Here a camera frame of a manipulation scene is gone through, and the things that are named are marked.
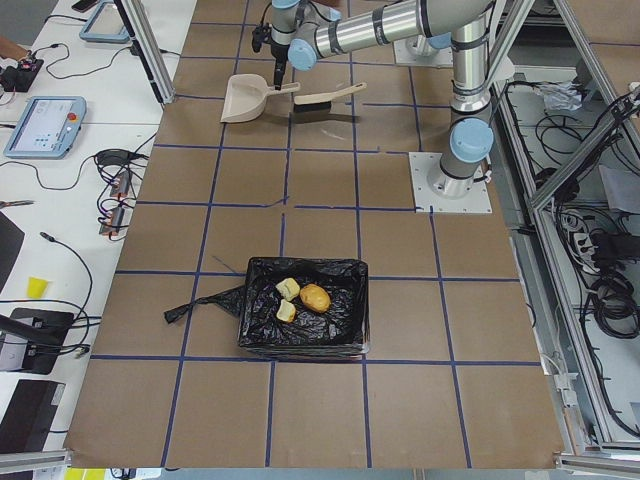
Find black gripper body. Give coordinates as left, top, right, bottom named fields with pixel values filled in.
left=271, top=42, right=289, bottom=64

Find beige plastic dustpan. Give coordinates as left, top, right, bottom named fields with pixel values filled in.
left=220, top=74, right=301, bottom=123

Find beige hand brush black bristles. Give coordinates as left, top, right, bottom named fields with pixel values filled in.
left=293, top=82, right=367, bottom=113

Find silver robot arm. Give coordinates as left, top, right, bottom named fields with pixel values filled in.
left=253, top=0, right=494, bottom=199
left=405, top=32, right=452, bottom=58

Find bin with black bag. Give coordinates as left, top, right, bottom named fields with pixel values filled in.
left=164, top=257, right=370, bottom=358

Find blue teach pendant far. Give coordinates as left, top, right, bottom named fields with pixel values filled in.
left=79, top=1, right=129, bottom=44

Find blue teach pendant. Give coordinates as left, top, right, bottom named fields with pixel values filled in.
left=79, top=1, right=129, bottom=44
left=3, top=96, right=87, bottom=160

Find grey usb hub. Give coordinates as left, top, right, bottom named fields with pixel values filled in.
left=110, top=169, right=132, bottom=200
left=98, top=206, right=129, bottom=237

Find pale yellow foam piece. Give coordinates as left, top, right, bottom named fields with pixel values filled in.
left=276, top=277, right=300, bottom=302

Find brown potato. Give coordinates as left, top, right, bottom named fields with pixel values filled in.
left=299, top=284, right=331, bottom=313

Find blue teach pendant near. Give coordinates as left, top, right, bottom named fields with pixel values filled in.
left=3, top=96, right=87, bottom=160

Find pale yellow foam chunk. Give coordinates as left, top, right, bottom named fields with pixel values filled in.
left=276, top=299, right=297, bottom=323

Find yellow sponge piece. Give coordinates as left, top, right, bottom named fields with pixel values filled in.
left=26, top=276, right=51, bottom=300

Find black monitor stand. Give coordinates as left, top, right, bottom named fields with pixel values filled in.
left=1, top=308, right=74, bottom=375

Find black box device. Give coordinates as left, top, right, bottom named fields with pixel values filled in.
left=1, top=379, right=65, bottom=454

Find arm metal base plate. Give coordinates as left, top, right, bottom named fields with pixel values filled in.
left=393, top=32, right=453, bottom=68
left=408, top=152, right=493, bottom=215

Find aluminium frame post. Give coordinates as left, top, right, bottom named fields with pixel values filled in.
left=114, top=0, right=175, bottom=105

